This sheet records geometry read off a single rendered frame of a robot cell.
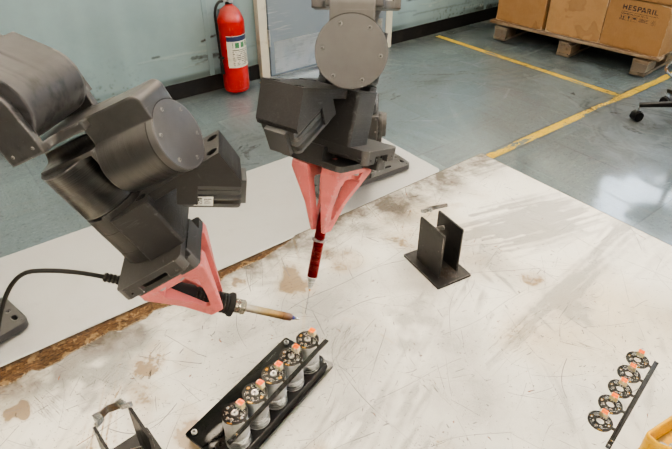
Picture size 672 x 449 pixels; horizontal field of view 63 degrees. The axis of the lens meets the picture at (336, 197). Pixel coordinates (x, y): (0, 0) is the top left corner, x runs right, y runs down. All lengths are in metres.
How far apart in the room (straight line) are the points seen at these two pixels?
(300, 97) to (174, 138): 0.10
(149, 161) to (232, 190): 0.08
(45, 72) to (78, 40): 2.63
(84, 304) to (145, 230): 0.34
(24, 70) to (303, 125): 0.21
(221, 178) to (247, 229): 0.42
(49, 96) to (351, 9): 0.23
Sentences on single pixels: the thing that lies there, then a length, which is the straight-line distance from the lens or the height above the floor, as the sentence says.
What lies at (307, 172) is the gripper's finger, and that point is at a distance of 0.53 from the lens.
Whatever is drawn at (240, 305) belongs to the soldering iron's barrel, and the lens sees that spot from 0.58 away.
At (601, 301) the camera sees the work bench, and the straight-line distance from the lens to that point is 0.83.
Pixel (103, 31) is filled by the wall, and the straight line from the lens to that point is 3.13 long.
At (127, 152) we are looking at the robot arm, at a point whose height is 1.07.
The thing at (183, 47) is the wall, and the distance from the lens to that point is 3.30.
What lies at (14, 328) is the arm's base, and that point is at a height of 0.76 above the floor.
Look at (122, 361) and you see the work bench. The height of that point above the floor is 0.75.
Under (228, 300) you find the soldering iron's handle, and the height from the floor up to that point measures 0.88.
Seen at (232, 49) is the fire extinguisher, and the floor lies 0.28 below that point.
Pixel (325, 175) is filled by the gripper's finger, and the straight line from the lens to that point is 0.52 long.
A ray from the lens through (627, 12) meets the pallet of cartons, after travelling 4.01.
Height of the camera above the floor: 1.27
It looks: 33 degrees down
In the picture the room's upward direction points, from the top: straight up
